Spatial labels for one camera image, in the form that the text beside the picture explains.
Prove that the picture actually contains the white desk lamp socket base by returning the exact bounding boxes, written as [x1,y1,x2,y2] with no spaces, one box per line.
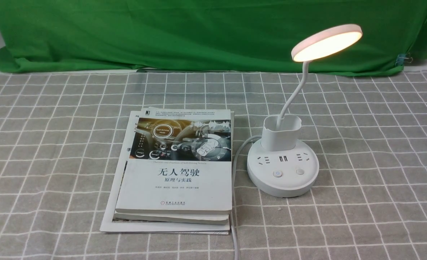
[247,24,363,198]

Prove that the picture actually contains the top self-driving book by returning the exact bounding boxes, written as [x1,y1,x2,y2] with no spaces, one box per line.
[115,110,233,215]

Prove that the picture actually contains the middle white book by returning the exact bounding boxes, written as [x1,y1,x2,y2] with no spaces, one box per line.
[113,107,235,226]

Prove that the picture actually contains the bottom large white book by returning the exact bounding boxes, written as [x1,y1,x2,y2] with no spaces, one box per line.
[100,111,230,235]

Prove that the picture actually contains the grey checkered tablecloth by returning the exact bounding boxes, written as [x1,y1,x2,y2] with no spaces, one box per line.
[0,72,427,260]

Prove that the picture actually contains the blue binder clip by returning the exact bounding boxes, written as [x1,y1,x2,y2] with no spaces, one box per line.
[394,53,413,66]

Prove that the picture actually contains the green backdrop cloth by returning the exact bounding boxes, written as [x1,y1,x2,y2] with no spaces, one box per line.
[0,0,427,76]

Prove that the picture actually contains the white power cable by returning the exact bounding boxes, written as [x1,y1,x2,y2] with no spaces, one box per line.
[230,135,263,260]

